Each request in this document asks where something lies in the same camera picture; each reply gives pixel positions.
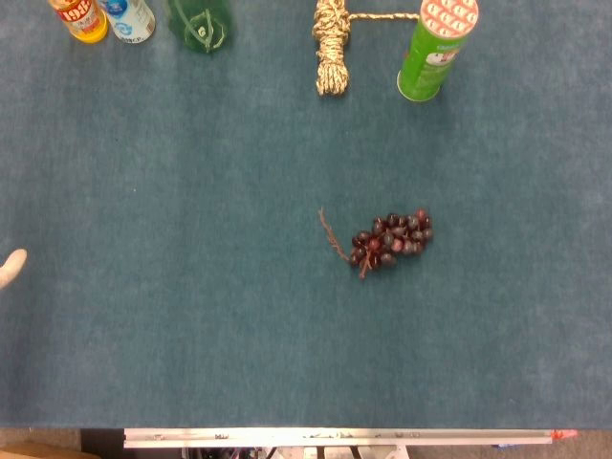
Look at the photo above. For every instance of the blue felt table mat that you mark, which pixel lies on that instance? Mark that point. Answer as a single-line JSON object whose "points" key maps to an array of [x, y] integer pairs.
{"points": [[191, 215]]}

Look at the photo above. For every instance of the green chips can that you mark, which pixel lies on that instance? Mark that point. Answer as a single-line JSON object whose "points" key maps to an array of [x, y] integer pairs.
{"points": [[430, 52]]}

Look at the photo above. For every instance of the aluminium table edge rail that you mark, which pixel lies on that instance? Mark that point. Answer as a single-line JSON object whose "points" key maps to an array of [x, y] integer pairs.
{"points": [[334, 437]]}

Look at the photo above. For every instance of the dark red grape bunch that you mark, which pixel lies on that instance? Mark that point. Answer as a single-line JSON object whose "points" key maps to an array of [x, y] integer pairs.
{"points": [[393, 239]]}

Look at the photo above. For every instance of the green glass bottle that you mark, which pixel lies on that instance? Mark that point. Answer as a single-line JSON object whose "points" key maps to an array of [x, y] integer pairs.
{"points": [[201, 24]]}

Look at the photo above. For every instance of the white blue label bottle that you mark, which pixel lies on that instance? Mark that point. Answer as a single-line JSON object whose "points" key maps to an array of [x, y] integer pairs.
{"points": [[130, 19]]}

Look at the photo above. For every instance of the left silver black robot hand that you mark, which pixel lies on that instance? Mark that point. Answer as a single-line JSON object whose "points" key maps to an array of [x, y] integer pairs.
{"points": [[11, 268]]}

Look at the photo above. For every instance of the yellow red label bottle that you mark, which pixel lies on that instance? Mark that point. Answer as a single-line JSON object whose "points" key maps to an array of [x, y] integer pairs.
{"points": [[83, 19]]}

